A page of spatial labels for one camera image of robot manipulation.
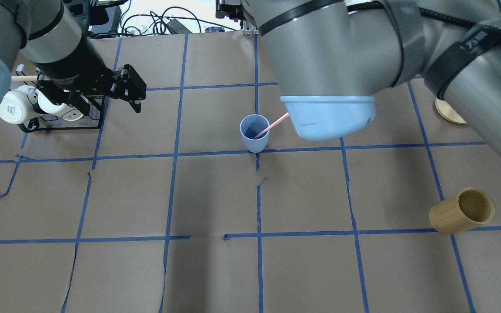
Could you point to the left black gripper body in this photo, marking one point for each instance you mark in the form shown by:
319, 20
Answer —
73, 66

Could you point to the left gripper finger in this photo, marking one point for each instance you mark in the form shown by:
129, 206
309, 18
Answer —
137, 106

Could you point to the light blue plastic cup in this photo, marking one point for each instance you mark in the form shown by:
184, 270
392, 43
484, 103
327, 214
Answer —
250, 127

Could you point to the pink chopstick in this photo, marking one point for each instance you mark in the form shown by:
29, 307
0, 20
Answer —
274, 124

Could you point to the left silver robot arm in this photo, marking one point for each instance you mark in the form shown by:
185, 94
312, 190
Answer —
42, 30

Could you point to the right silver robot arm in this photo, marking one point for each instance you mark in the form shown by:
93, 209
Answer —
327, 56

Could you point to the bamboo wooden cup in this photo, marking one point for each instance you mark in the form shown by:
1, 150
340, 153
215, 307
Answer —
466, 210

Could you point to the white mug far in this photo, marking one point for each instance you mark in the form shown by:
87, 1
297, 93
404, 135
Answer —
61, 110

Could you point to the white mug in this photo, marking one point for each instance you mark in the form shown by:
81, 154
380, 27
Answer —
61, 110
17, 105

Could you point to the white mug near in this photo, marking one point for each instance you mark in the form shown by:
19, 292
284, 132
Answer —
17, 105

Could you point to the black wire mug rack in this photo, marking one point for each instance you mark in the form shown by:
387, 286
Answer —
59, 117

